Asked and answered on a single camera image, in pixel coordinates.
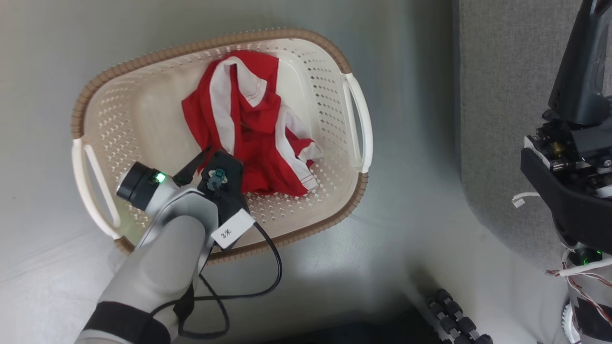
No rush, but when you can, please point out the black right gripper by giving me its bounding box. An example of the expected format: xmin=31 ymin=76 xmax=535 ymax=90
xmin=520 ymin=0 xmax=612 ymax=242

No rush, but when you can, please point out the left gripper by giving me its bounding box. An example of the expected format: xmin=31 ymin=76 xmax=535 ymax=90
xmin=173 ymin=146 xmax=214 ymax=193

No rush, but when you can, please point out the red and white garment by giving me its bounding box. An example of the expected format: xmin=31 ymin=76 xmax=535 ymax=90
xmin=181 ymin=50 xmax=324 ymax=197

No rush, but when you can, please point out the cream perforated laundry basket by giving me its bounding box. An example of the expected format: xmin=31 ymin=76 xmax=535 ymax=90
xmin=71 ymin=28 xmax=373 ymax=264

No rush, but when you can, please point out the white cable label tag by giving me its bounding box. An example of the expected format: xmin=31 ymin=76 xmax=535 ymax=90
xmin=210 ymin=208 xmax=257 ymax=250

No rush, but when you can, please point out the thin black cable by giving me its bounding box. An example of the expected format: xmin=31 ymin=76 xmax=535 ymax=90
xmin=151 ymin=222 xmax=284 ymax=340

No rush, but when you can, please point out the white wire with connector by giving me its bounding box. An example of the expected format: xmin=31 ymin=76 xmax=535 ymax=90
xmin=511 ymin=191 xmax=542 ymax=209

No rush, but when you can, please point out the right robot arm with wires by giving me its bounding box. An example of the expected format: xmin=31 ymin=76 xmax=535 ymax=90
xmin=546 ymin=217 xmax=612 ymax=344

